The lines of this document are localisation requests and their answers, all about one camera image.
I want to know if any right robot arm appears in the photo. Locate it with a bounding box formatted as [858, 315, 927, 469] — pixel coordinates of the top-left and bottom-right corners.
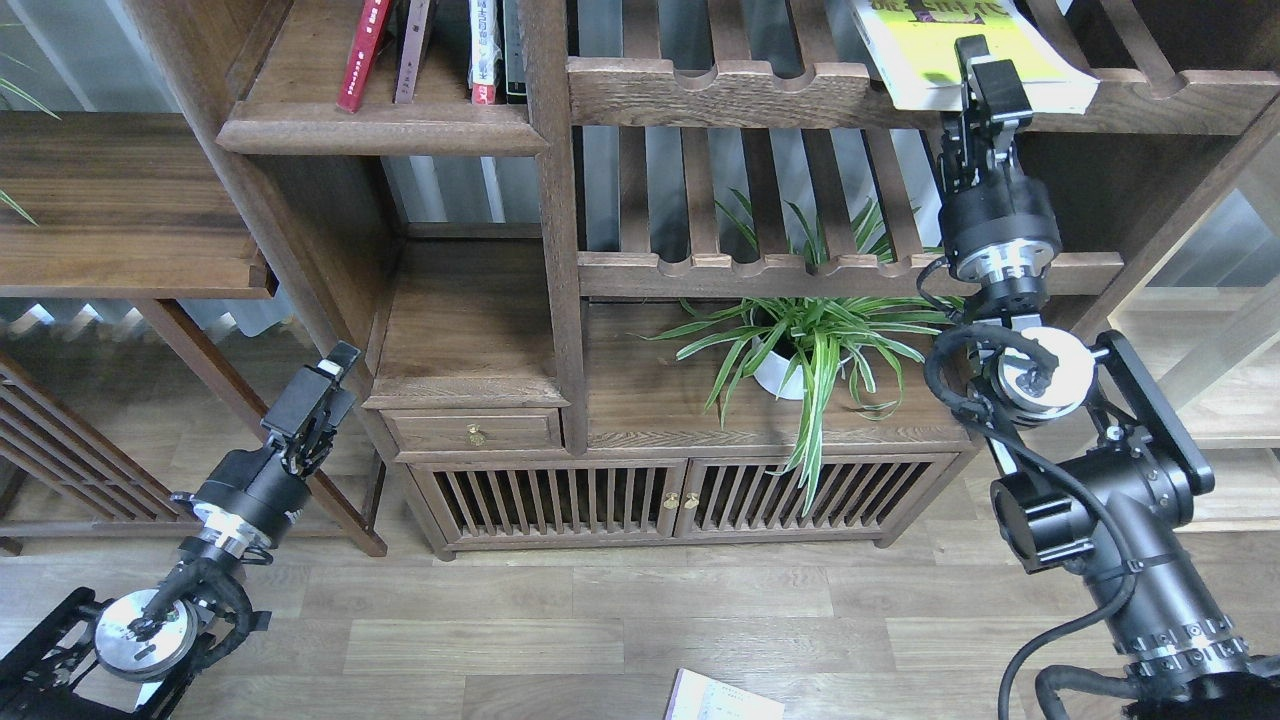
[924, 35, 1279, 719]

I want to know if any yellow green book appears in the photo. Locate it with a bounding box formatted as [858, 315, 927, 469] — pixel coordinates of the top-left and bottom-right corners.
[850, 1, 1100, 114]

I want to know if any green plant leaves left edge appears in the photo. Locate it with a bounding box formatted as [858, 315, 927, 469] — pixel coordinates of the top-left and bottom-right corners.
[0, 40, 61, 228]

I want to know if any dark upright book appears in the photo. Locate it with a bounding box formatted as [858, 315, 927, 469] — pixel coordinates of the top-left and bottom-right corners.
[500, 0, 529, 105]

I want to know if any white purple book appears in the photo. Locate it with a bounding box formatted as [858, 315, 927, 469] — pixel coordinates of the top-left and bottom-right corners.
[664, 667, 785, 719]

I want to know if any white plant pot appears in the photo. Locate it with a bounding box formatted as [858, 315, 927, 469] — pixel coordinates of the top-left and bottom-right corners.
[753, 337, 806, 400]

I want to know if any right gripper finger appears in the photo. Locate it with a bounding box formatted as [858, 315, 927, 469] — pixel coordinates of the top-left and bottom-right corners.
[945, 35, 1034, 176]

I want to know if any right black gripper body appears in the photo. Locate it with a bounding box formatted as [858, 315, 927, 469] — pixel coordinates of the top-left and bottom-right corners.
[938, 129, 1062, 286]

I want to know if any red white upright book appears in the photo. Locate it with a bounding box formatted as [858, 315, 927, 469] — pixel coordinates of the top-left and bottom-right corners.
[467, 0, 500, 106]

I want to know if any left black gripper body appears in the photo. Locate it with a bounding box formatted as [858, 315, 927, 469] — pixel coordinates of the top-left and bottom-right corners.
[172, 420, 337, 551]

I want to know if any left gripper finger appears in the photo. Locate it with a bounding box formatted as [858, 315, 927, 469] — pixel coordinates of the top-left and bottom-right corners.
[262, 342, 361, 461]

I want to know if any green spider plant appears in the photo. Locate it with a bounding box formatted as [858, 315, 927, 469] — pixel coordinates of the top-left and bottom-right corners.
[645, 190, 966, 516]

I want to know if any dark wooden bookshelf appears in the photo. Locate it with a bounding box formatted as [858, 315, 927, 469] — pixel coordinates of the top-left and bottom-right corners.
[125, 0, 1280, 561]

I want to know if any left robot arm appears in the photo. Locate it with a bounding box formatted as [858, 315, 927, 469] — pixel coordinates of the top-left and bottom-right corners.
[3, 342, 360, 719]

